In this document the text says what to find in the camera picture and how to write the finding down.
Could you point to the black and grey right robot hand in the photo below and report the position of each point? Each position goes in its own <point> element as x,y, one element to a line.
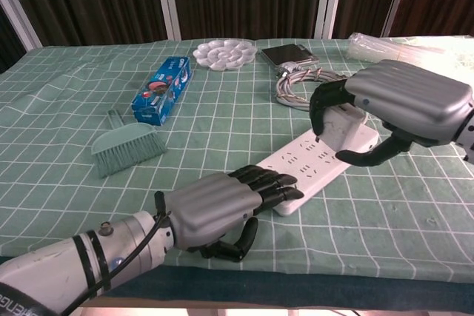
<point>411,101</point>

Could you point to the black and grey left robot hand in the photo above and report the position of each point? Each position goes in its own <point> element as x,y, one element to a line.
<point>207,212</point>

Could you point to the white power adapter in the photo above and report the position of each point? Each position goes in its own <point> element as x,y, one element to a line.
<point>338,125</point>

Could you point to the white power strip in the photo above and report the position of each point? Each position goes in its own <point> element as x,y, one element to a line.
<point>314,168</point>

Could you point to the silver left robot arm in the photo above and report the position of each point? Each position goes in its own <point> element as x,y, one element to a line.
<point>55,268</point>

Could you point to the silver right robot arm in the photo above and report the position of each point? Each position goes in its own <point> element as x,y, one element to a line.
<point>467,134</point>

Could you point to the teal hand brush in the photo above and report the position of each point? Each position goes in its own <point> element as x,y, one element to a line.
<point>122,142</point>

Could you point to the clear bag of sticks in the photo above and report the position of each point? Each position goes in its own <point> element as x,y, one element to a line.
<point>381,47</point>

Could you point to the flat metal box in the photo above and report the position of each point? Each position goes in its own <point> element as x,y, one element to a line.
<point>289,54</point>

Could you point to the blue Oreo cookie box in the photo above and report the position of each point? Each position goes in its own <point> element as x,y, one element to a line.
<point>164,86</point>

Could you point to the white flower paint palette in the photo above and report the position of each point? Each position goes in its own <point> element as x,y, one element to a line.
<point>224,53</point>

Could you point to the green checked tablecloth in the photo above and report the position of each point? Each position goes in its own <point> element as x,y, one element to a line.
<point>74,83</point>

